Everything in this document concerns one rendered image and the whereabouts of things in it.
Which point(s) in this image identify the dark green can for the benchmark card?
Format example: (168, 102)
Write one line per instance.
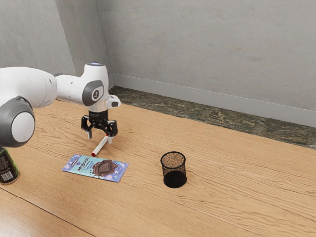
(7, 166)

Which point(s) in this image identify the black mesh pen holder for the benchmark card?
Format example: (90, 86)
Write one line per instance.
(173, 170)

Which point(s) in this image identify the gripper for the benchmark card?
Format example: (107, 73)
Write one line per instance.
(98, 118)

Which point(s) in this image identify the white marker with red cap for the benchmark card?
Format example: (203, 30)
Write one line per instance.
(99, 146)

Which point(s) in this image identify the light blue chocolate bar wrapper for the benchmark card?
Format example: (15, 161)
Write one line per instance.
(96, 168)

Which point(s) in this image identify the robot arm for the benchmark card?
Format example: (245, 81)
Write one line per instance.
(71, 89)

